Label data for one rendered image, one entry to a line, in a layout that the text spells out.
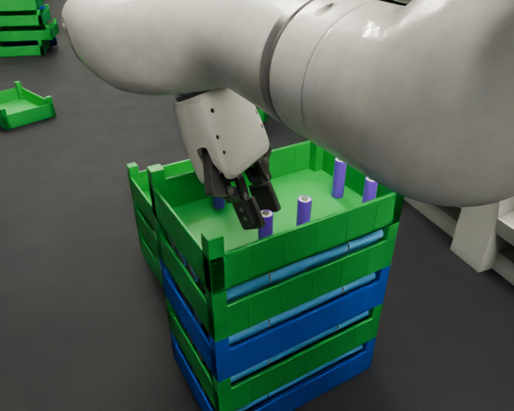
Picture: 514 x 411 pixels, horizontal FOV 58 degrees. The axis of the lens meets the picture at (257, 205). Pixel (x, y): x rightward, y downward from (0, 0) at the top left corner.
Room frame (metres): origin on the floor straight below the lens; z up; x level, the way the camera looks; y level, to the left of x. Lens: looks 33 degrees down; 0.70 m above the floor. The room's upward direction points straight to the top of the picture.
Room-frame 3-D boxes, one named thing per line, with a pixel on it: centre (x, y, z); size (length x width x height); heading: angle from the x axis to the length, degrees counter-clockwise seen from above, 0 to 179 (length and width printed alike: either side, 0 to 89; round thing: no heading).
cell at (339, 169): (0.62, -0.13, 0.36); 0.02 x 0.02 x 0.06
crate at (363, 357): (0.56, -0.03, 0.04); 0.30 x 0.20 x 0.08; 120
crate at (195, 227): (0.56, -0.03, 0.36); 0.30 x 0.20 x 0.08; 120
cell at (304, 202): (0.51, -0.06, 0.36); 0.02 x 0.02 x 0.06
